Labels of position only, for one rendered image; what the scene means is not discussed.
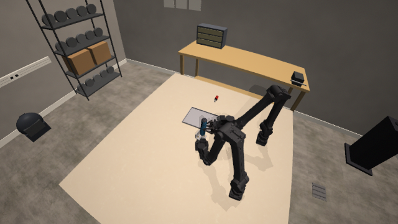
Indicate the dark blue nut driver barrel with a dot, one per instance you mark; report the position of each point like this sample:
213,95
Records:
203,125

